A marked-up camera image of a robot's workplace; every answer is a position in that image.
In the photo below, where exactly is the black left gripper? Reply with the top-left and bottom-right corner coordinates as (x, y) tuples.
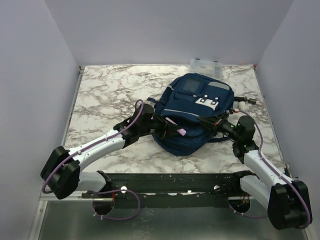
(139, 114), (182, 140)

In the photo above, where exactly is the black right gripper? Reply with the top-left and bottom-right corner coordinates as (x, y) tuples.
(197, 112), (242, 142)

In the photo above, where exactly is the pink highlighter pen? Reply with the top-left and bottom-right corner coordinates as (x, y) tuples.
(165, 117), (187, 136)

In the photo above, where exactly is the navy blue student backpack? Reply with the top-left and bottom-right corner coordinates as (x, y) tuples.
(147, 73), (235, 157)

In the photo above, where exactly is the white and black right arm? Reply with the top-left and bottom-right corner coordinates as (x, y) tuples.
(199, 113), (312, 230)

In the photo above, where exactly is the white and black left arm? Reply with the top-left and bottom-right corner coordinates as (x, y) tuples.
(40, 100), (187, 200)

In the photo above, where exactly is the black and white cylinder tool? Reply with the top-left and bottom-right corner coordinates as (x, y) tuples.
(234, 96), (257, 112)

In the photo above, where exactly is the clear plastic screw organiser box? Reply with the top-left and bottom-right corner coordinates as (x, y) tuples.
(189, 58), (223, 81)

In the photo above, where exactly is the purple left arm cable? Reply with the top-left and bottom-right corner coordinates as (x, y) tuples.
(42, 99), (141, 221)

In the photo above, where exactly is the aluminium front mounting rail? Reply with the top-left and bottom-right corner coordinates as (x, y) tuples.
(27, 172), (311, 240)

